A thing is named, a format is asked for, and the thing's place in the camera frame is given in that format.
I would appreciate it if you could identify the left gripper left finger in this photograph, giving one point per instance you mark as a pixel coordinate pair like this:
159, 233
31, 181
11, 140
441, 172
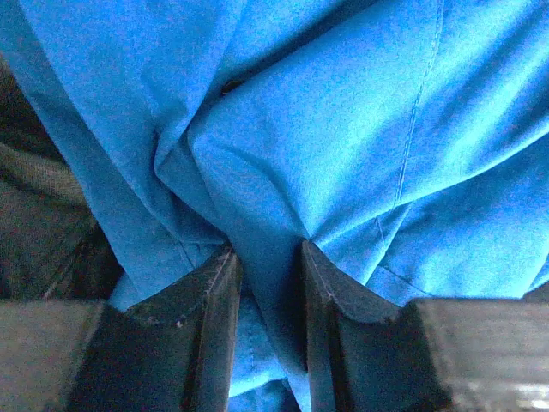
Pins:
173, 351

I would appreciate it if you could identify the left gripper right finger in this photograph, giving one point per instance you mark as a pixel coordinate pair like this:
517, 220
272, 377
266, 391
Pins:
363, 352

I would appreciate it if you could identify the blue garment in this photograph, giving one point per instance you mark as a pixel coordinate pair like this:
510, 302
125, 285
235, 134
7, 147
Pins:
408, 140

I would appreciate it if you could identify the dark navy maroon garment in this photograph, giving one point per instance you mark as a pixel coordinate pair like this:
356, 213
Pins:
51, 245

